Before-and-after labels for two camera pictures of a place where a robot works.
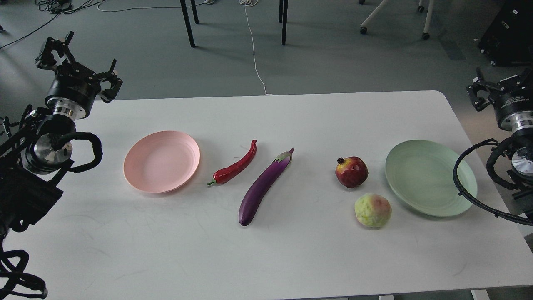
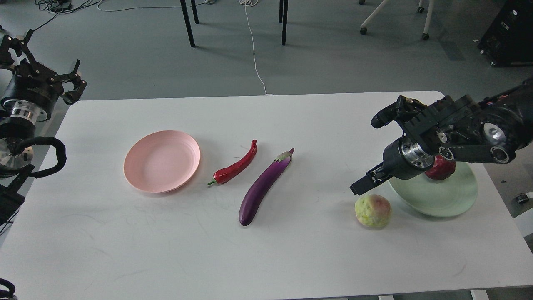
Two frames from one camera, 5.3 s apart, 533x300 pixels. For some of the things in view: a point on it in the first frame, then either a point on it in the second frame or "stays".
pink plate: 161,161 stays
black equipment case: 509,40 stays
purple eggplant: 257,192 stays
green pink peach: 372,210 stays
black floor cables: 58,7 stays
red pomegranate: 352,171 to 442,168
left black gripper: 73,91 to 33,88
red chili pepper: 223,175 stays
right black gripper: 514,107 to 454,128
